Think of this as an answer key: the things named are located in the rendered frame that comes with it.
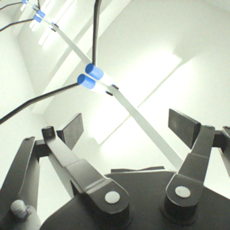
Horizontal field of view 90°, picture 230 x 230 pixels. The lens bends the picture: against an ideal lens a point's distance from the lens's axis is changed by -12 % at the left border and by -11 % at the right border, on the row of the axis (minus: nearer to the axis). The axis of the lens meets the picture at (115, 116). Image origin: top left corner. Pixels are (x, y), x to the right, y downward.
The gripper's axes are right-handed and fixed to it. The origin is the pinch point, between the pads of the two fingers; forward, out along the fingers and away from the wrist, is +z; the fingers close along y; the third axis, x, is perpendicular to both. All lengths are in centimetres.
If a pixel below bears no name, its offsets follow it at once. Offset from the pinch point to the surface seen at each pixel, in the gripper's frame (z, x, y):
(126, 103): 71, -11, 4
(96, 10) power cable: 39, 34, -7
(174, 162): 42, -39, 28
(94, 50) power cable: 49, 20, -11
